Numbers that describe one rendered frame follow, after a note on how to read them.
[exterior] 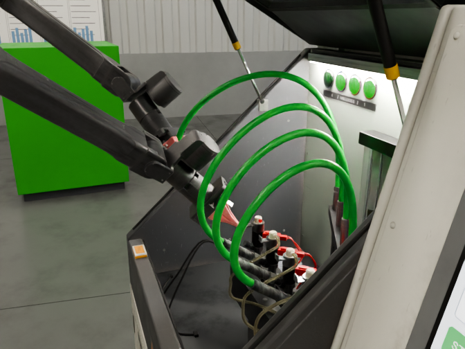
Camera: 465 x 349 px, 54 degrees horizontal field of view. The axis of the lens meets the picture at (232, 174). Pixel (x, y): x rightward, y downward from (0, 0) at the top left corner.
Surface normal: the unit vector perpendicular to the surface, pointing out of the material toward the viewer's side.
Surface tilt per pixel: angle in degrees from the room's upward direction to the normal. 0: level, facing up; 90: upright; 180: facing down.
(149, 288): 0
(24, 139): 90
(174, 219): 90
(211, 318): 0
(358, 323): 76
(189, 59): 90
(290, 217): 90
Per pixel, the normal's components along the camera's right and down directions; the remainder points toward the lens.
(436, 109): -0.91, -0.12
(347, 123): -0.94, 0.11
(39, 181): 0.37, 0.30
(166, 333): 0.00, -0.95
